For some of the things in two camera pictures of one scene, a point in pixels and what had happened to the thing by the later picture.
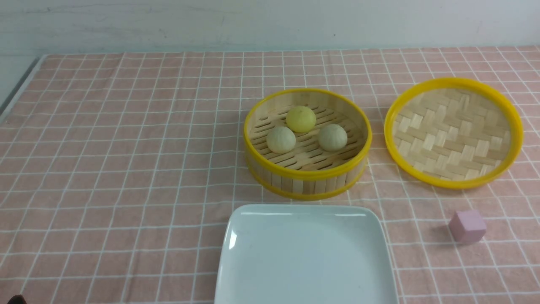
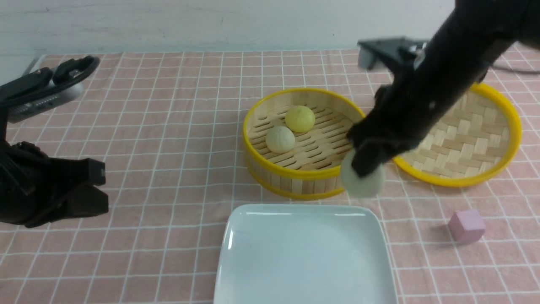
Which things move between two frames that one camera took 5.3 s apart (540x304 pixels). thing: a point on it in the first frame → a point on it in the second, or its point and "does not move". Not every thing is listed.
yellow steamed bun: [301, 119] does not move
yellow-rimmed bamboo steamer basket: [306, 144] does not move
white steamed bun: [332, 138] → [369, 185]
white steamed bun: [280, 139] does not move
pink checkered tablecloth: [119, 172] does not move
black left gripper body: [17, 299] → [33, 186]
